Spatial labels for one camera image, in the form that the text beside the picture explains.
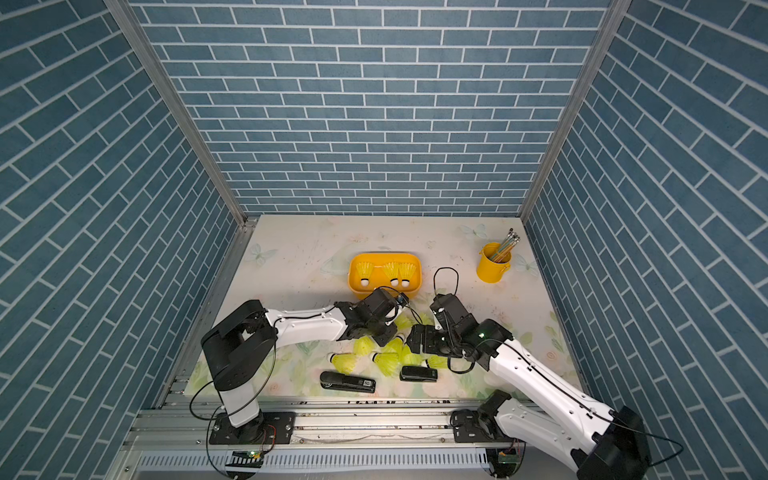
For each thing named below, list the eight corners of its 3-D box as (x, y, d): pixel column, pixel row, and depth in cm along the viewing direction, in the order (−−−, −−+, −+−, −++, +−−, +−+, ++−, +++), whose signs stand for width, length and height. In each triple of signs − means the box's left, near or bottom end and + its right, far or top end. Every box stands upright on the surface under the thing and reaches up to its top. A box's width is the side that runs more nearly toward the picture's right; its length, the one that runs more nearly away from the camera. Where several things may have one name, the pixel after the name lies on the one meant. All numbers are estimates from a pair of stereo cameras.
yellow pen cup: (479, 283, 104) (487, 264, 95) (475, 262, 110) (481, 242, 101) (503, 283, 104) (513, 264, 95) (498, 262, 110) (507, 242, 101)
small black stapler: (400, 381, 83) (400, 377, 80) (400, 369, 85) (400, 363, 82) (436, 382, 83) (437, 377, 80) (435, 369, 86) (436, 363, 82)
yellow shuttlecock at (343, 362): (327, 374, 84) (325, 371, 82) (329, 355, 88) (328, 352, 85) (355, 374, 84) (354, 371, 82) (356, 355, 88) (355, 352, 86)
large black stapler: (322, 387, 82) (318, 381, 78) (325, 375, 84) (322, 369, 80) (374, 394, 81) (373, 388, 77) (376, 382, 83) (375, 376, 79)
